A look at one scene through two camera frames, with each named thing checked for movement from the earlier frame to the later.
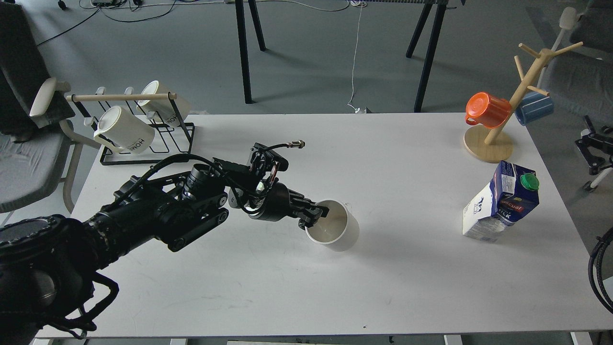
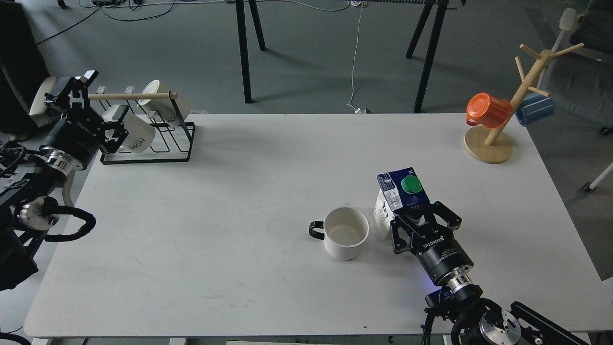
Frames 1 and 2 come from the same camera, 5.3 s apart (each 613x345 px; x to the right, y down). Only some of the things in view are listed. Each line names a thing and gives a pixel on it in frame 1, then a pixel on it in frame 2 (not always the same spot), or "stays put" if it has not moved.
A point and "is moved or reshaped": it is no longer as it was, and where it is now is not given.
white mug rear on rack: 174,112 stays put
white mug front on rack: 118,130 stays put
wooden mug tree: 483,144 stays put
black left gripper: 272,201 to 74,141
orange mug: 488,110 stays put
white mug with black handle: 339,230 is moved or reshaped
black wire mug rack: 137,128 stays put
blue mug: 535,105 stays put
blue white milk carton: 513,193 to 400,189
